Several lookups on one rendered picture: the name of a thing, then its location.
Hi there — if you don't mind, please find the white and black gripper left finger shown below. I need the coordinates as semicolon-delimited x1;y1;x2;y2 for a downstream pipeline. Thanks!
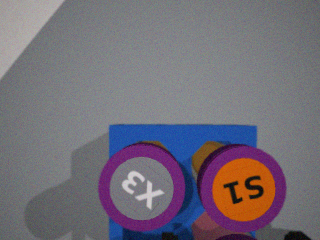
162;232;178;240

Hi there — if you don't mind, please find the blue tube rack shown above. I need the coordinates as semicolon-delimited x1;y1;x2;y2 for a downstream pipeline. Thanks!
109;124;257;240

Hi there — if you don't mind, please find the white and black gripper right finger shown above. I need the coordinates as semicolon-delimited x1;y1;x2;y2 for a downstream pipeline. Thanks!
284;231;312;240

